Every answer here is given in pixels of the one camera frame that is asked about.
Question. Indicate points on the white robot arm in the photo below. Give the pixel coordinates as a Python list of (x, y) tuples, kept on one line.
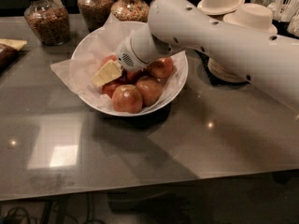
[(268, 62)]

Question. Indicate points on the dark pastry tray left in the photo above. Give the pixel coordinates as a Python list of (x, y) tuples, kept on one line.
[(9, 50)]

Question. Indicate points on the yellow red apple front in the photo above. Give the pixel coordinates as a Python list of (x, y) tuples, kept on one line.
[(127, 98)]

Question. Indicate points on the glass cereal jar far left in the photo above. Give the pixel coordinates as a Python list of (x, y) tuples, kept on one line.
[(49, 21)]

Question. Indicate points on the glass cereal jar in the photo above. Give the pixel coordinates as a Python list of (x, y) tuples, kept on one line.
[(94, 12), (49, 21), (130, 10)]

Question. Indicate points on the white paper liner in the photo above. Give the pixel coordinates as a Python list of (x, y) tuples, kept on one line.
[(84, 69)]

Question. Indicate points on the red yellow apple back right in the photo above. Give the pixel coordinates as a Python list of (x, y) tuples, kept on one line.
[(161, 68)]

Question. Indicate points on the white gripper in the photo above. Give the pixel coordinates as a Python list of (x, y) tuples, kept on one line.
[(127, 57)]

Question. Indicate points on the dark red apple centre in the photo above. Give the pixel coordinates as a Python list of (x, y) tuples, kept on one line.
[(133, 77)]

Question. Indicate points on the white plastic cutlery bundle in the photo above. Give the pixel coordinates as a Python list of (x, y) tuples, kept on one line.
[(286, 9)]

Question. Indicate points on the paper bowl stack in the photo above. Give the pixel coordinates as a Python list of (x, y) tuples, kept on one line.
[(252, 16), (219, 7)]

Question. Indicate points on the paper bowl stack back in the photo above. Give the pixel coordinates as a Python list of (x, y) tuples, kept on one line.
[(219, 7)]

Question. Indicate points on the white bowl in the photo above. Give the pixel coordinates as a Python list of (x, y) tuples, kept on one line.
[(93, 41)]

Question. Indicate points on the red apple back left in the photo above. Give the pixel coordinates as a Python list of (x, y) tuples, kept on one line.
[(108, 58)]

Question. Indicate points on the red apple lower left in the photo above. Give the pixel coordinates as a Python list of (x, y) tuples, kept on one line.
[(110, 87)]

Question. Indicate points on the paper bowl stack front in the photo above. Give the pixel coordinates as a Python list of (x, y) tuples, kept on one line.
[(252, 16)]

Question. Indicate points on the pale red apple front right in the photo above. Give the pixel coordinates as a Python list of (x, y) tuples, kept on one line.
[(150, 89)]

